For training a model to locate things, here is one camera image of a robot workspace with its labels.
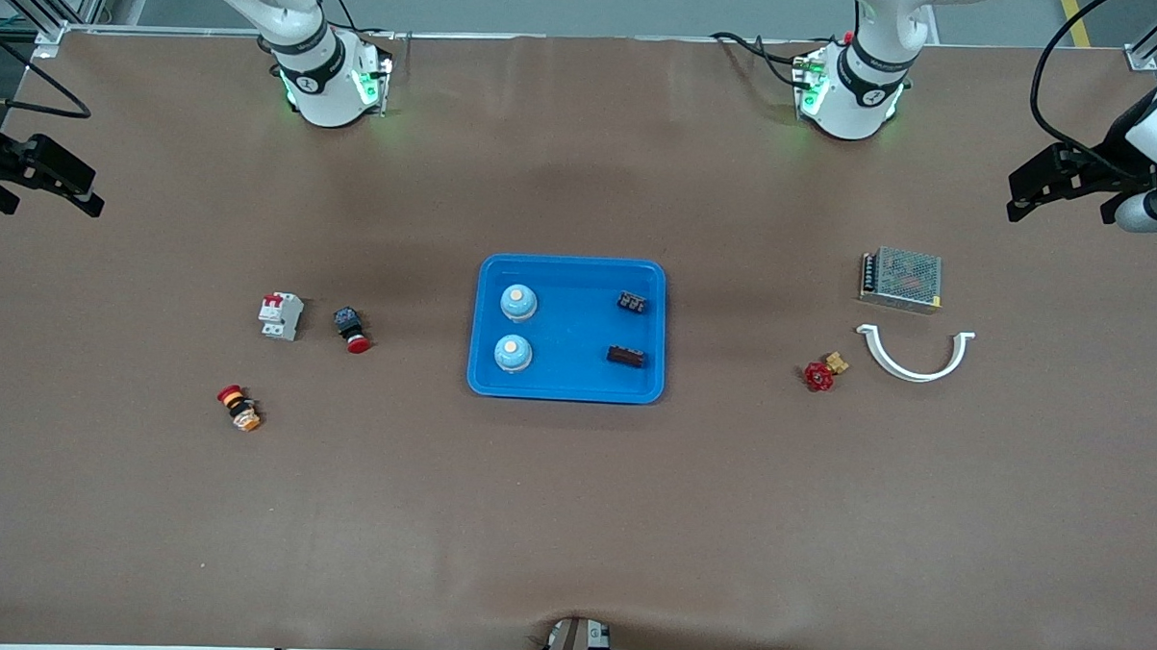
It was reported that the red yellow emergency stop button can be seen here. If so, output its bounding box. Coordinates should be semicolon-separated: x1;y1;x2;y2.
214;383;264;435

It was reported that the blue plastic tray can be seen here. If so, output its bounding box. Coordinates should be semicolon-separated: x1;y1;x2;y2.
466;253;671;406

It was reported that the white circuit breaker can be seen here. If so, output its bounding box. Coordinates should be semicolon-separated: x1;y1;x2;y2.
257;290;305;342

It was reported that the red mushroom push button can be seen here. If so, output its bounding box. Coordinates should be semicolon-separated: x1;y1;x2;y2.
332;305;374;356

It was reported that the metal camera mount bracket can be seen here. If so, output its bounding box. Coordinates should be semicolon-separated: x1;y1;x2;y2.
541;614;614;650

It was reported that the brass valve red handwheel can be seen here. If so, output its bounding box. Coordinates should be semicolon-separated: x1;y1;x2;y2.
802;349;851;394

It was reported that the metal mesh power supply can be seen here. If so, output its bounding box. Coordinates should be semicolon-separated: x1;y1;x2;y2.
857;244;945;314

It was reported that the white half-ring pipe clamp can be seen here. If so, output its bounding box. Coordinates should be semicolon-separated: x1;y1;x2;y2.
854;322;977;385

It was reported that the light blue call bell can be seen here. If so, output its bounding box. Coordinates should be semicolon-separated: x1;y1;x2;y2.
499;284;541;324
493;335;535;375

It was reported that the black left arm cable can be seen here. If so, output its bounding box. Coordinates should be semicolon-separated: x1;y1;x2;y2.
1026;0;1157;178

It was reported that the black base cable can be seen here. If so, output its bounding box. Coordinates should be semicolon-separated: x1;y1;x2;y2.
708;30;825;92

